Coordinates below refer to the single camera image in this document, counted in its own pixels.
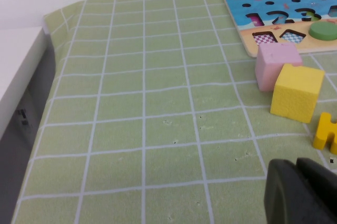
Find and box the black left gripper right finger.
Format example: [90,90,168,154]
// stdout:
[296,157,337,224]

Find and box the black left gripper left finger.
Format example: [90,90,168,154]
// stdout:
[264,158,324,224]

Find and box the yellow letter piece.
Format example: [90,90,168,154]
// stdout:
[312,112,337,156]

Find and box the green circle piece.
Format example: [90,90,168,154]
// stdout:
[308,21,337,40]

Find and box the blue wooden puzzle board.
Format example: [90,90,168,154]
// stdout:
[223,0,337,58]

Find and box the yellow cube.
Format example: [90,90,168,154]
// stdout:
[270,63,326,124]

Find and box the light pink cube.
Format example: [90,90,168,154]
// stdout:
[254,42,303,93]

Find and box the green grid tablecloth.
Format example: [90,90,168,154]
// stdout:
[10,0,337,224]

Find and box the white grey side unit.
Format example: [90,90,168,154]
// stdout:
[0,25,57,224]

